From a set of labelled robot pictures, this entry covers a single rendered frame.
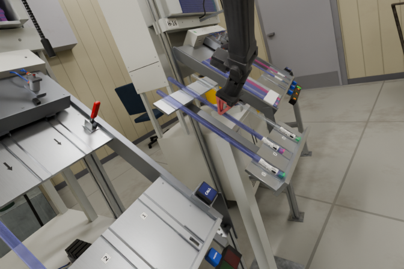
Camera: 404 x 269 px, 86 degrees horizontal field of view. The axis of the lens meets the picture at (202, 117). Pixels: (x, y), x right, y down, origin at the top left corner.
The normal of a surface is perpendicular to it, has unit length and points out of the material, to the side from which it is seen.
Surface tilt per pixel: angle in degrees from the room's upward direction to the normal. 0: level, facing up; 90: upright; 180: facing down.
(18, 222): 90
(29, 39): 90
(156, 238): 47
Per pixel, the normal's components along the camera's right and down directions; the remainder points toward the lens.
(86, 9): 0.69, -0.02
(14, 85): 0.38, -0.71
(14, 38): 0.83, -0.12
